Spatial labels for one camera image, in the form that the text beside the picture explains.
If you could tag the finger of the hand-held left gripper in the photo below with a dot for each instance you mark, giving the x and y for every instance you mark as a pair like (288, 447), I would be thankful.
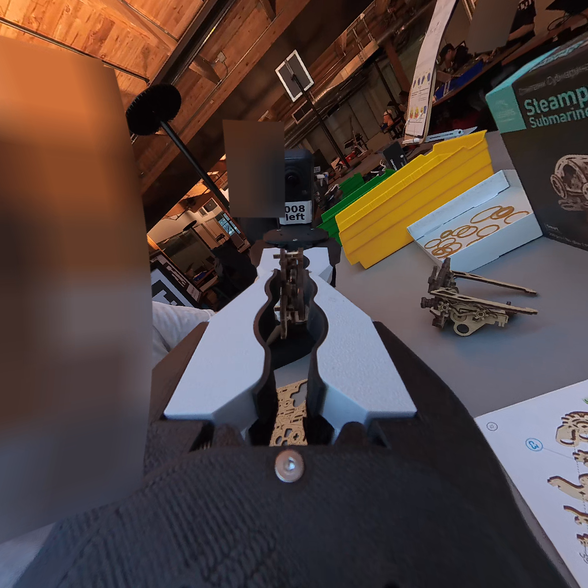
(321, 262)
(266, 264)

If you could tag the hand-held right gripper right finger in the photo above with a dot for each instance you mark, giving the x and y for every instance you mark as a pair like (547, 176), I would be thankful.
(363, 367)

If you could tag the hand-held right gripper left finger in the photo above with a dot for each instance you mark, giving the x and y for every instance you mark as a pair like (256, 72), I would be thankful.
(220, 363)

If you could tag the wooden gear assembly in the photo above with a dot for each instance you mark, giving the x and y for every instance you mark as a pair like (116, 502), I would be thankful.
(291, 285)

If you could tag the grey desk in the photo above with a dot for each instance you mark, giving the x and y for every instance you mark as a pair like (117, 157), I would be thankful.
(459, 358)

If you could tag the green plastic bin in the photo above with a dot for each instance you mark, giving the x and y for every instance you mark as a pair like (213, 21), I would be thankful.
(349, 202)

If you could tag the person's white shirt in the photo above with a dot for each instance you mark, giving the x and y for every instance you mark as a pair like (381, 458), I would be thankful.
(179, 326)

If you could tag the wooden puzzle sheet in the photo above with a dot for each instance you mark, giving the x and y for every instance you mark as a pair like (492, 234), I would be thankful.
(287, 404)

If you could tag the yellow plastic bin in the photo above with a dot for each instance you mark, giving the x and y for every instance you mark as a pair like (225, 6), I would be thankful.
(390, 220)

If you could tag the black and white marker board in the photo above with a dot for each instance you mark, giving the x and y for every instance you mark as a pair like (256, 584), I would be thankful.
(174, 285)

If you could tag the small black box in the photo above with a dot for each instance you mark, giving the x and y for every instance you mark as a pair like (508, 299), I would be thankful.
(395, 158)

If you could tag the white framed panel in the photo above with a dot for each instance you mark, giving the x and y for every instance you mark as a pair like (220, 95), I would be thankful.
(294, 76)

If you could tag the wooden mechanism model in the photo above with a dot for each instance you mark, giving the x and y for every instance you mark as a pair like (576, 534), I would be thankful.
(464, 312)

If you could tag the pile of tan rubber bands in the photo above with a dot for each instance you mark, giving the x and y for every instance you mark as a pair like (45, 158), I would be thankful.
(448, 241)

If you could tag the white cardboard tray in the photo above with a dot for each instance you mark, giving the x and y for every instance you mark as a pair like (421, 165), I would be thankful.
(464, 259)

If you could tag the black floor lamp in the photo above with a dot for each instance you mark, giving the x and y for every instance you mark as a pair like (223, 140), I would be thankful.
(154, 110)

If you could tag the paper sign on stand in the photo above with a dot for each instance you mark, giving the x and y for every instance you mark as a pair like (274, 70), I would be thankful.
(427, 82)

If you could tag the open instruction booklet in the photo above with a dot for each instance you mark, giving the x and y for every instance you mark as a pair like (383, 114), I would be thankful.
(519, 482)

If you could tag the dark model kit box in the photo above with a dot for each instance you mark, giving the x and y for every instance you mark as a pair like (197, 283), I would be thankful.
(542, 174)

